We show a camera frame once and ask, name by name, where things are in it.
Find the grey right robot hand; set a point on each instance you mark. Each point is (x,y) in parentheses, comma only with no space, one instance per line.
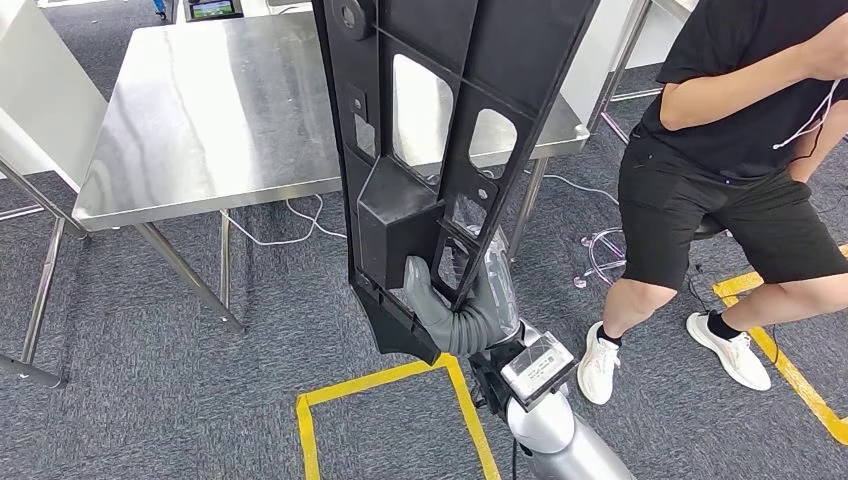
(424,305)

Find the black plastic car part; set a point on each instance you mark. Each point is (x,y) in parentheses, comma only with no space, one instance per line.
(397,225)

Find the person's forearm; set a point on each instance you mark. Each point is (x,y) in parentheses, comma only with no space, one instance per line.
(821,146)
(729,89)

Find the stainless steel workbench table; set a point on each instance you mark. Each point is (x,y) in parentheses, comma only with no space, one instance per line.
(199,119)

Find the yellow floor tape square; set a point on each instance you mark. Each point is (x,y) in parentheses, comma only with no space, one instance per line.
(371,383)
(795,379)

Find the chrome stool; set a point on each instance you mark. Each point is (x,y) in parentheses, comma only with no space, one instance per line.
(709,228)

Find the person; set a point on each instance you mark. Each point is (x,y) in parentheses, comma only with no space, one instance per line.
(715,199)

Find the white panel metal table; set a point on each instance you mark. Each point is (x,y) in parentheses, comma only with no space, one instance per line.
(46,99)

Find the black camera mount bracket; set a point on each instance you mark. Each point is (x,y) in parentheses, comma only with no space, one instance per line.
(493,384)

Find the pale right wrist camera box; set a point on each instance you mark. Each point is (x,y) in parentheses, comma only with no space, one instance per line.
(536,368)

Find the white metal frame table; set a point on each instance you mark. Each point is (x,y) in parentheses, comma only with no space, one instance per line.
(596,53)

